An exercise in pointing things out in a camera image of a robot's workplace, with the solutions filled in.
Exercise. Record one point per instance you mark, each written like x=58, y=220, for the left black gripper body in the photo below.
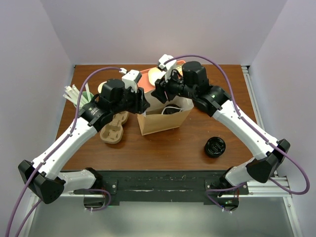
x=136, y=101

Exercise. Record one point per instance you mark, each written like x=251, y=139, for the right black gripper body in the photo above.
x=173, y=88

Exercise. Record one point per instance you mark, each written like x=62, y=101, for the black coffee cup lid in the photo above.
x=171, y=109

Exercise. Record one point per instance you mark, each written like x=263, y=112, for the brown paper bag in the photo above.
x=152, y=120

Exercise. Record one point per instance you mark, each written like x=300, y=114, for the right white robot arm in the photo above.
x=213, y=100

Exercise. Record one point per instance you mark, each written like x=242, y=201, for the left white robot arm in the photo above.
x=43, y=175

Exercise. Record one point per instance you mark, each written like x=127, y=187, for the pink serving tray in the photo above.
x=144, y=83

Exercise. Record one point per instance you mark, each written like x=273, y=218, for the cream square plate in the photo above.
x=154, y=74

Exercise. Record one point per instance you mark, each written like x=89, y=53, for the small floral bowl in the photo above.
x=179, y=68

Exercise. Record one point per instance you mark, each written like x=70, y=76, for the stack of paper cups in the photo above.
x=100, y=86

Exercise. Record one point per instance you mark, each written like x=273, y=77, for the green straw holder cup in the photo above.
x=85, y=98

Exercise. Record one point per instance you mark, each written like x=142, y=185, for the wrapped white straw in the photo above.
x=86, y=87
x=71, y=98
x=71, y=91

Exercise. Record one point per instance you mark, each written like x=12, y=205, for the stack of black lids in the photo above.
x=214, y=147

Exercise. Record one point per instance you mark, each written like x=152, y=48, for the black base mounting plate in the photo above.
x=160, y=185

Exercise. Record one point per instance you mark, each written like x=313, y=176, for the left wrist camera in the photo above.
x=130, y=79

